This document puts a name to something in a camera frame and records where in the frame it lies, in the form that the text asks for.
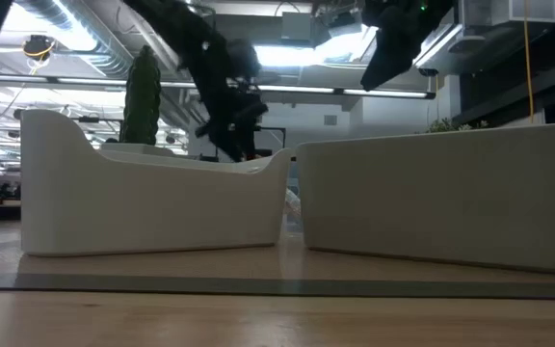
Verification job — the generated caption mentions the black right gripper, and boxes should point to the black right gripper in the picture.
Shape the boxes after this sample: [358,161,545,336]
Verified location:
[359,9,434,93]

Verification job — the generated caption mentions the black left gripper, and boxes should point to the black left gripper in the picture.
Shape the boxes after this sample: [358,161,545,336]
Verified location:
[195,38,270,163]

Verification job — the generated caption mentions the long ceiling light strip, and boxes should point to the long ceiling light strip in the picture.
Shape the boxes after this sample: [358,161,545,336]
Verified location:
[0,73,436,100]

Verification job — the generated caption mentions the clear plastic container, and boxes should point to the clear plastic container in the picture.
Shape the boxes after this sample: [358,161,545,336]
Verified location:
[284,161,304,235]

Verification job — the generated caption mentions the bushy green potted plant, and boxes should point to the bushy green potted plant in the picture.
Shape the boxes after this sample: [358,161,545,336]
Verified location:
[424,117,491,135]

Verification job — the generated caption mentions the grey ceiling box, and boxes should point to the grey ceiling box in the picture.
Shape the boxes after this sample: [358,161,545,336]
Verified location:
[280,12,313,42]

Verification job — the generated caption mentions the bright ceiling light panel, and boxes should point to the bright ceiling light panel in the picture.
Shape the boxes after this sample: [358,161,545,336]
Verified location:
[252,26,380,68]

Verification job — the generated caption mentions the white plastic bin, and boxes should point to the white plastic bin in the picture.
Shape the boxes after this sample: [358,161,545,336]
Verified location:
[20,108,292,257]

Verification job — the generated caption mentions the tall green cactus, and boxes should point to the tall green cactus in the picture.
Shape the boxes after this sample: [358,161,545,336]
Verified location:
[119,44,163,146]

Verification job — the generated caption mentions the white ceiling unit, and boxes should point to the white ceiling unit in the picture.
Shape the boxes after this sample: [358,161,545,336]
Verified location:
[460,0,555,28]

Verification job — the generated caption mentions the light grey plastic bin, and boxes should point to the light grey plastic bin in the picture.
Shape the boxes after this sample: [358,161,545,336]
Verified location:
[295,120,555,277]

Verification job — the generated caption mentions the yellow cable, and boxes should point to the yellow cable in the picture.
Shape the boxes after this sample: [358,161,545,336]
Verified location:
[522,0,535,124]

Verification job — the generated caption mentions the silver air duct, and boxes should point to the silver air duct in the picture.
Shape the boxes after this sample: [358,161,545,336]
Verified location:
[14,0,132,73]

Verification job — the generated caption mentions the yellow and black cable reel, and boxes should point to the yellow and black cable reel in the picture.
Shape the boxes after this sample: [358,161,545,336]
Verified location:
[21,34,57,62]

